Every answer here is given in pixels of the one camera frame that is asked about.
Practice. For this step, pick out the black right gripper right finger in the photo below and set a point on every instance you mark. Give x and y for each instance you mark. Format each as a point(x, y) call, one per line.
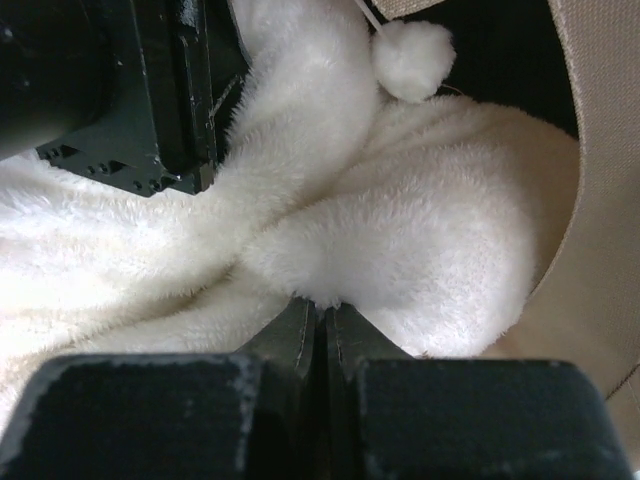
point(396, 417)

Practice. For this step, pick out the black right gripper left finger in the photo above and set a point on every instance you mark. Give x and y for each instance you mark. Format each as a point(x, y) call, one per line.
point(238, 415)

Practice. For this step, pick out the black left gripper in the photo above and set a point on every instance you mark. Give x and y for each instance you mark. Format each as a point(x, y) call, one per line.
point(134, 94)

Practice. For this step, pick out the white pompom toy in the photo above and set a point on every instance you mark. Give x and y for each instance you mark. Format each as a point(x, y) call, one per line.
point(411, 60)

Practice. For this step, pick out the tan fabric pet tent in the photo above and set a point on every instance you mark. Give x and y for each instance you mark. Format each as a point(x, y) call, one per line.
point(586, 310)

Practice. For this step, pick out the cream fluffy cushion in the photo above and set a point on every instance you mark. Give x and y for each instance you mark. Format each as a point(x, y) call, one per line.
point(435, 220)

